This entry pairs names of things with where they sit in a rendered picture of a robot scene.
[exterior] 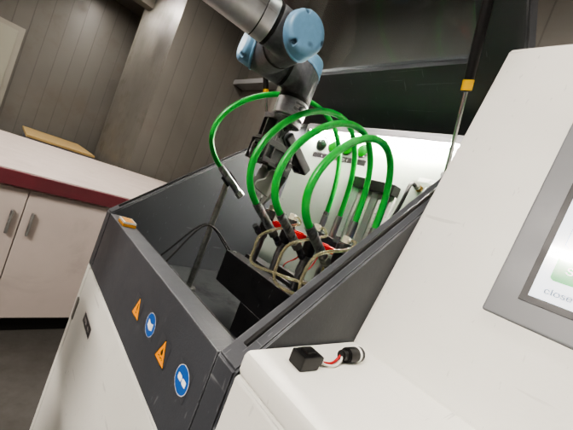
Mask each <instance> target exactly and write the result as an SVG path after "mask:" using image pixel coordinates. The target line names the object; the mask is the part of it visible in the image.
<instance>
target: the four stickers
mask: <svg viewBox="0 0 573 430"><path fill-rule="evenodd" d="M143 304H144V299H143V298H142V296H141V295H140V294H139V293H137V296H136V300H135V303H134V305H133V308H132V311H131V313H132V315H133V316H134V318H135V319H136V321H137V322H138V319H139V316H140V314H141V311H142V307H143ZM158 320H159V319H158V318H157V317H156V316H155V314H154V313H153V311H152V309H151V308H150V311H149V313H148V317H147V320H146V322H145V325H144V327H143V331H144V333H145V335H146V336H147V338H148V340H149V342H150V341H151V339H152V337H153V332H154V330H155V328H156V325H157V322H158ZM170 350H171V345H170V343H169V341H168V340H167V339H166V337H165V334H164V333H163V332H162V335H161V336H160V339H159V343H158V345H157V347H156V350H155V353H154V357H155V359H156V361H157V363H158V365H159V367H160V369H161V371H163V368H164V366H165V362H166V360H167V358H168V356H169V353H170ZM192 379H193V376H192V375H191V373H190V371H189V369H188V367H187V365H186V364H185V362H184V361H183V359H182V357H181V360H180V362H179V364H178V366H177V370H176V373H175V374H174V377H173V379H172V382H171V384H172V385H173V387H174V389H175V391H176V393H177V396H178V398H179V400H180V402H181V404H182V402H183V400H184V398H185V396H186V393H187V391H188V388H189V385H190V383H191V381H192Z"/></svg>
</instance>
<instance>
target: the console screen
mask: <svg viewBox="0 0 573 430"><path fill-rule="evenodd" d="M483 309H484V310H486V311H488V312H490V313H493V314H495V315H497V316H498V317H502V318H504V319H506V320H507V321H509V322H512V323H515V324H517V325H518V326H521V327H523V328H526V329H528V330H530V331H532V332H534V333H536V334H539V335H541V336H543V337H545V338H547V339H550V340H552V341H554V342H556V343H559V344H560V345H562V346H565V347H568V348H570V349H571V350H573V123H572V125H571V127H570V129H569V131H568V133H567V135H566V137H565V139H564V142H563V144H562V146H561V148H560V150H559V152H558V154H557V156H556V158H555V160H554V162H553V164H552V166H551V168H550V170H549V172H548V174H547V176H546V178H545V180H544V182H543V184H542V186H541V189H540V191H539V193H538V195H537V196H536V198H535V201H534V203H533V205H532V207H531V208H530V211H529V213H528V215H527V217H526V219H525V220H524V223H523V225H522V227H521V230H520V231H519V233H518V236H517V238H516V240H515V242H514V243H513V245H512V248H511V250H510V252H509V254H508V255H507V257H506V260H505V262H504V264H503V265H502V267H501V270H500V272H499V275H498V276H497V278H496V280H495V283H494V285H493V287H492V288H491V290H490V292H489V295H488V297H487V299H486V300H485V302H484V304H483Z"/></svg>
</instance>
